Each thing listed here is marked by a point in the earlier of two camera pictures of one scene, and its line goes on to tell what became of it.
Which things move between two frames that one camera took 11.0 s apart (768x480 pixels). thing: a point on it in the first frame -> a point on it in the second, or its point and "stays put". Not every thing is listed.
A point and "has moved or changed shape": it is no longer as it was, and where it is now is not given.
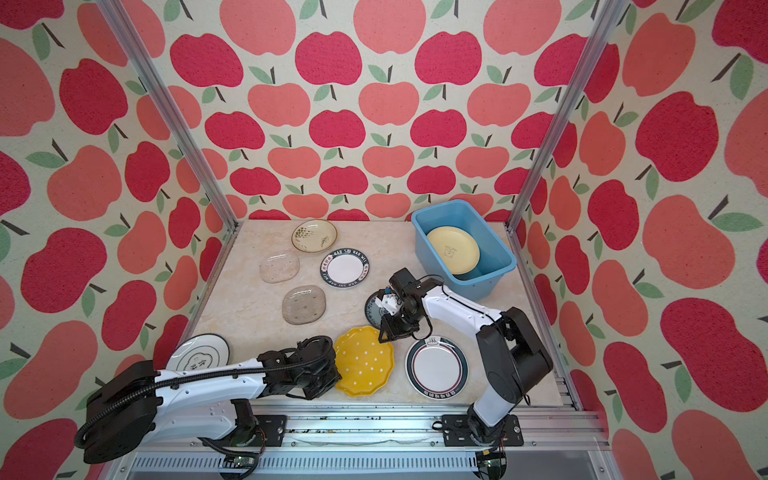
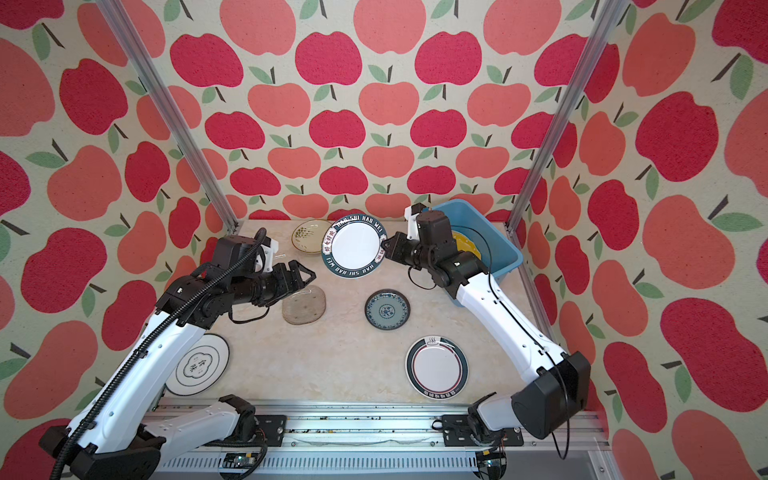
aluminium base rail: (564, 442) stays put
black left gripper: (334, 378) -> (297, 269)
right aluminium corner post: (611, 15) stays put
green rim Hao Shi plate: (344, 268) has moved or changed shape
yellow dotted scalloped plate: (364, 362) -> (465, 244)
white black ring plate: (199, 351) stays put
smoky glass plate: (303, 305) stays put
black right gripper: (387, 334) -> (393, 250)
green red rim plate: (436, 367) stays put
